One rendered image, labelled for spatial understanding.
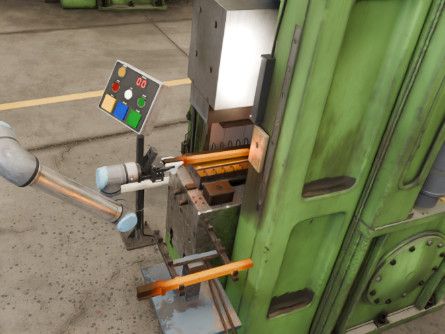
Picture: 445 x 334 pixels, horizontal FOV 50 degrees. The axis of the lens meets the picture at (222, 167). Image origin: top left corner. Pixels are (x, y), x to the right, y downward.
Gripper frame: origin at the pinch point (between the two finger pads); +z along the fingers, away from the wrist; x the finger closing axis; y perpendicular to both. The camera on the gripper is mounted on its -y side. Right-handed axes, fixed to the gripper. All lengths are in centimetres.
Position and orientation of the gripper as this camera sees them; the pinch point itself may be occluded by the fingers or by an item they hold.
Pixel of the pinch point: (179, 160)
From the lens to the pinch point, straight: 213.8
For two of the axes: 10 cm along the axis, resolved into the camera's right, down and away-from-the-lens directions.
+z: 9.1, -1.7, 3.9
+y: -1.1, 7.9, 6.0
